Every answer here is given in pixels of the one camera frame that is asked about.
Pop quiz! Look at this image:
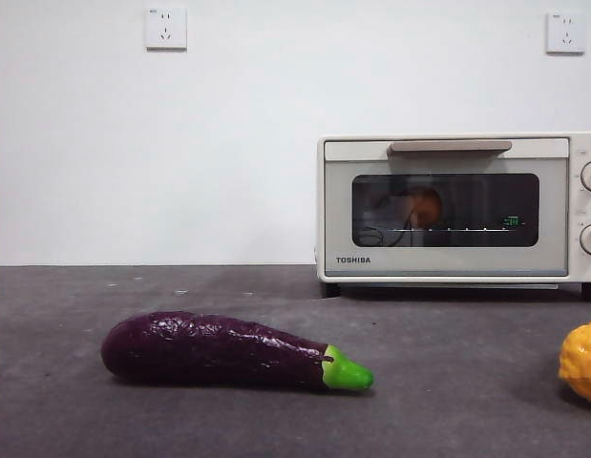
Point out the white wall socket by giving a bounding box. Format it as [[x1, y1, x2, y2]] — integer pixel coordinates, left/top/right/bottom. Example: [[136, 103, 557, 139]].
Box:
[[544, 11, 587, 56], [144, 6, 188, 52]]

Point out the cream toaster oven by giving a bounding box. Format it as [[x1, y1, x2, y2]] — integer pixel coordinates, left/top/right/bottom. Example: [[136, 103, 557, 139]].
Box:
[[315, 133, 591, 302]]

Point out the oven door with beige handle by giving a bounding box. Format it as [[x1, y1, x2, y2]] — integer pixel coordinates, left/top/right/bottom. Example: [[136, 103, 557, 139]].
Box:
[[323, 137, 571, 279]]

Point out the brown round potato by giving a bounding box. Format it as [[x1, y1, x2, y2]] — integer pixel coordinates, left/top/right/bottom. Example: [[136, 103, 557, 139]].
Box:
[[409, 187, 444, 225]]

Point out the purple eggplant with green stem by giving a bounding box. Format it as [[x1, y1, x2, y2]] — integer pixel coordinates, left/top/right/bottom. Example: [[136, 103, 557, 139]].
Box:
[[100, 310, 375, 395]]

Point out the yellow bumpy vegetable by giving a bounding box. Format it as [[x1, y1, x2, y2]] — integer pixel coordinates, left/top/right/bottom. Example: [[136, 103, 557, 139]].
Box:
[[559, 313, 591, 406]]

